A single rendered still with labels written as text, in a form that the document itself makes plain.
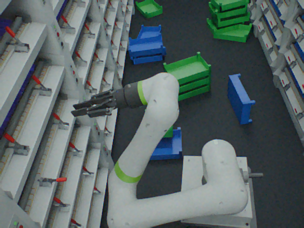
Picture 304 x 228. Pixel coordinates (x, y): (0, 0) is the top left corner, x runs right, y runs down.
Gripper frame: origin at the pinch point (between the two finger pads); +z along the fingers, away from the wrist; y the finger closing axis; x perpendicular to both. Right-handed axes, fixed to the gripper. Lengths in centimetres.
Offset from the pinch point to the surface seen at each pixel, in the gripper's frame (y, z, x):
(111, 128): 49, 25, -64
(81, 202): -15, 22, -44
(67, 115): 6.8, 12.6, -7.1
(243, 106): 55, -63, -77
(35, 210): -37.1, 13.0, -7.0
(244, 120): 55, -61, -91
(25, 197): -33.9, 15.1, -3.0
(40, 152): -15.5, 15.5, -2.8
